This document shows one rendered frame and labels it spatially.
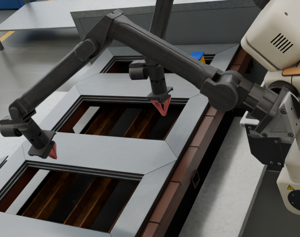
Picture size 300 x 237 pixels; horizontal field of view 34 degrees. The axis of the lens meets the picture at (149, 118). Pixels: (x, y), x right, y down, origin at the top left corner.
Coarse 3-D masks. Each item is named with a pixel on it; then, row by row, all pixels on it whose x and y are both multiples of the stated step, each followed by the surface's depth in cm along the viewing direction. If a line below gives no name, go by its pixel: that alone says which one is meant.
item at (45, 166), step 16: (240, 48) 225; (112, 64) 247; (80, 96) 228; (96, 96) 224; (112, 96) 220; (128, 96) 215; (16, 176) 193; (96, 176) 182; (112, 176) 178; (128, 176) 175; (0, 192) 187; (160, 192) 163; (64, 224) 165; (144, 224) 154
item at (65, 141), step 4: (64, 136) 204; (68, 136) 203; (72, 136) 202; (76, 136) 202; (60, 140) 203; (64, 140) 202; (68, 140) 201; (72, 140) 200; (56, 144) 201; (60, 144) 200; (64, 144) 199; (68, 144) 199; (56, 148) 199; (60, 148) 198; (64, 148) 197; (56, 152) 196; (60, 152) 196; (64, 152) 195; (60, 156) 194; (44, 160) 194; (48, 160) 194; (52, 160) 193; (56, 160) 192
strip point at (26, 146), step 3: (27, 141) 209; (24, 144) 208; (27, 144) 207; (30, 144) 207; (24, 147) 206; (27, 147) 205; (30, 147) 205; (24, 150) 204; (27, 150) 203; (24, 153) 202; (27, 153) 202; (24, 156) 201; (27, 156) 200
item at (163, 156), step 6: (162, 144) 181; (162, 150) 178; (168, 150) 177; (156, 156) 177; (162, 156) 176; (168, 156) 175; (156, 162) 174; (162, 162) 173; (150, 168) 172; (156, 168) 171
